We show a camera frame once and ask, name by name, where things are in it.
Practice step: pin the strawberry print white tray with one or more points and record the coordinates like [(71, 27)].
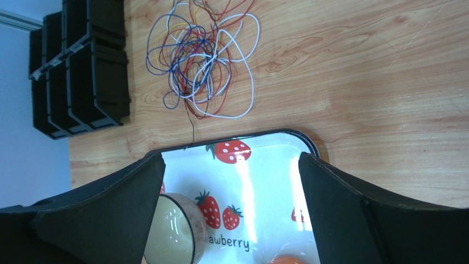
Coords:
[(250, 192)]

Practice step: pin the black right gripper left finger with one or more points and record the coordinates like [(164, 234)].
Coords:
[(105, 221)]

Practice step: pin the beige ceramic bowl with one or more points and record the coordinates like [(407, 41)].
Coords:
[(178, 233)]

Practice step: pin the black compartment storage bin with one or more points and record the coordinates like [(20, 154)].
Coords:
[(78, 69)]

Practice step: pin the orange translucent mug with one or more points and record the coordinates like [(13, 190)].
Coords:
[(285, 260)]

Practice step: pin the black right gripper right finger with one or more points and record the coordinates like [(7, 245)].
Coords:
[(355, 221)]

